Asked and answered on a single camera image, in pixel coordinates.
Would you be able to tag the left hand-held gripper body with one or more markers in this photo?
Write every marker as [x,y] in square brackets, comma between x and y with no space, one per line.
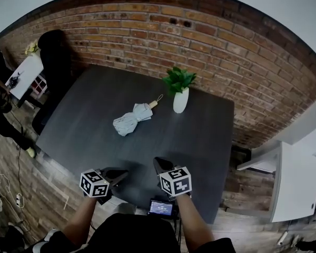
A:
[94,183]

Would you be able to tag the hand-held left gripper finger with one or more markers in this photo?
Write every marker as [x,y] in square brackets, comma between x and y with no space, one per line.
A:
[118,180]
[116,171]

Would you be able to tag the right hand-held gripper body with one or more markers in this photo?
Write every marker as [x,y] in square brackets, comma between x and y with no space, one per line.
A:
[176,183]

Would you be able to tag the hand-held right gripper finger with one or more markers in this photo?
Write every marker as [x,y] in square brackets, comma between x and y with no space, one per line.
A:
[160,170]
[171,166]

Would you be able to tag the light blue umbrella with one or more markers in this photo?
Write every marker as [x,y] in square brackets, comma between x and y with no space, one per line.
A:
[131,117]

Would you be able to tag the person's right forearm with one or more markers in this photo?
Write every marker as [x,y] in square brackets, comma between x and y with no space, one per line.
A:
[192,220]

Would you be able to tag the person's left forearm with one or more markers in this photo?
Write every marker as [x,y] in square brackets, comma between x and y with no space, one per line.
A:
[79,217]

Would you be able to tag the dark wooden table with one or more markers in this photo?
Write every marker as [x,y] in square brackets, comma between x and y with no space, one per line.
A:
[147,146]

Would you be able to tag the small screen device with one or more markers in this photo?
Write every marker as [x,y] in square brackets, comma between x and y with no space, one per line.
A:
[161,207]

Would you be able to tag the person's black shirt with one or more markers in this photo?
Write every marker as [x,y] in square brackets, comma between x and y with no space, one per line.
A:
[134,233]

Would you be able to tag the white vase with green plant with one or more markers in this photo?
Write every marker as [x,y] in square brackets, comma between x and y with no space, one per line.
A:
[180,101]

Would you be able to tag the white framed box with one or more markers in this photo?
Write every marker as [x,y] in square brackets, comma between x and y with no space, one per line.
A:
[39,84]

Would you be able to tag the black office chair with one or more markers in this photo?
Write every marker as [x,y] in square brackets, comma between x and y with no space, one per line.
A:
[55,70]

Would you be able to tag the white side table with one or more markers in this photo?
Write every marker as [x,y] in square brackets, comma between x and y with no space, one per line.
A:
[295,183]

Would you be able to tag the beige power adapter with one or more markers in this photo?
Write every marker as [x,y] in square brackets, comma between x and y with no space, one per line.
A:
[282,239]

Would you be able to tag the small white desk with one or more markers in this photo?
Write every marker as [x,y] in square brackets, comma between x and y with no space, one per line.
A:
[29,72]

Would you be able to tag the white vase with yellow flowers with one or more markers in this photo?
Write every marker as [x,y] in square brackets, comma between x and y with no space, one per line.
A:
[31,49]

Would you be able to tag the black bag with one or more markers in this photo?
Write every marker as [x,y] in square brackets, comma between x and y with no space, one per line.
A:
[313,246]

